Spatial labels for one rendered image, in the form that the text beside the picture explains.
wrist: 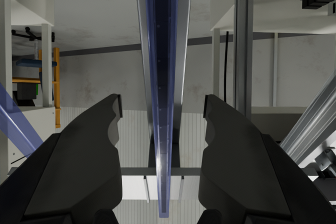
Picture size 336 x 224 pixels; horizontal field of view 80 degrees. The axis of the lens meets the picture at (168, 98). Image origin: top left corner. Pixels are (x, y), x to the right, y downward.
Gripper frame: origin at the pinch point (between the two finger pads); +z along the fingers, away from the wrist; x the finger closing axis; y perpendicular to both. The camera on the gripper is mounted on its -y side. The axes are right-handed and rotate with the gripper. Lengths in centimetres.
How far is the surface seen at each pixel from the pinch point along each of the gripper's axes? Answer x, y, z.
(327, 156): 29.1, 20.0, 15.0
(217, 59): 25, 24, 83
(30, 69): -351, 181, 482
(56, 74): -235, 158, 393
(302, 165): 26.7, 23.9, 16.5
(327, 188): 34.1, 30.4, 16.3
